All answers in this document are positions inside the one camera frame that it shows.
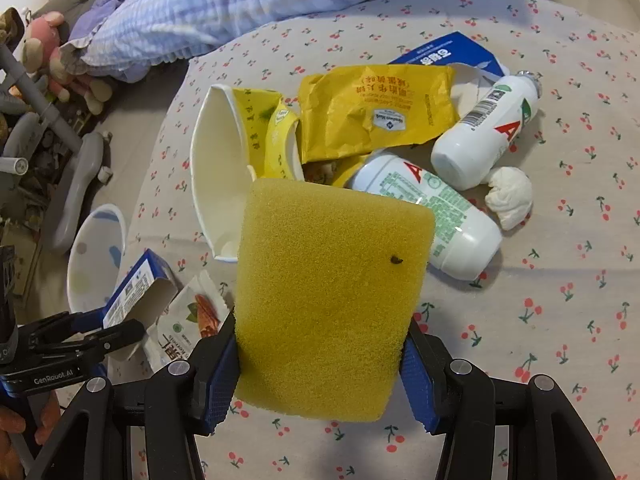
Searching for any beige plush toy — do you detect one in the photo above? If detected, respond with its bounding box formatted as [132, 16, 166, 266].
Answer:
[47, 42, 114, 117]

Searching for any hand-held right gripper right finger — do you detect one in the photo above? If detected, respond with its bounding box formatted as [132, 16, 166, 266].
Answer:
[400, 320, 616, 480]

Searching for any crushed yellow paper cup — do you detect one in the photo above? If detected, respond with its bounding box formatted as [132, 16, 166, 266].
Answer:
[191, 84, 305, 263]

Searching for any blue milk carton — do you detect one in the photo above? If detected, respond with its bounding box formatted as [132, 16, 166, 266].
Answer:
[387, 31, 512, 113]
[102, 248, 179, 343]

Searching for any white nut snack packet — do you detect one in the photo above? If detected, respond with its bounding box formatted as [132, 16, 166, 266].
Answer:
[144, 270, 227, 368]

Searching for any person's left hand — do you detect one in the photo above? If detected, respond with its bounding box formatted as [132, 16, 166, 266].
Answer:
[0, 392, 62, 480]

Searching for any white tissue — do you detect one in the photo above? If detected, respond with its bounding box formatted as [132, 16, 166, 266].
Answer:
[485, 166, 534, 231]

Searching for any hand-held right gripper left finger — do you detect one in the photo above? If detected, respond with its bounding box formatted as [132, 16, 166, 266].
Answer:
[25, 310, 241, 480]

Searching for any cherry print bed sheet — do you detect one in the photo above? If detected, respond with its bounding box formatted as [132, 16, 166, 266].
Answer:
[55, 0, 640, 480]

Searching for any yellow sponge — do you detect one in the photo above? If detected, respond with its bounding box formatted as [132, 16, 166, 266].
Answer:
[234, 178, 436, 420]

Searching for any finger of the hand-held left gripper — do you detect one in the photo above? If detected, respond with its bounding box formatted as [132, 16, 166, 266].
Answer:
[20, 309, 110, 342]
[27, 320, 147, 362]

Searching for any pink plush toy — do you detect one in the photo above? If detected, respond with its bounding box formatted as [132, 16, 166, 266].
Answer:
[20, 10, 67, 74]

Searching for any yellow snack bag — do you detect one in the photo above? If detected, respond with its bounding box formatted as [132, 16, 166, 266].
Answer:
[298, 63, 461, 164]

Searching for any grey chair frame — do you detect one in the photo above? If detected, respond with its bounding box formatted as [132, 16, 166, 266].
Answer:
[0, 42, 112, 256]

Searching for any blue plaid quilt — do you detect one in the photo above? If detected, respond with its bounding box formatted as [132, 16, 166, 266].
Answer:
[67, 0, 426, 83]

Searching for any white plastic drink bottle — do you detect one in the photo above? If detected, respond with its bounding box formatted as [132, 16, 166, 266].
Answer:
[431, 71, 544, 191]
[345, 150, 503, 282]

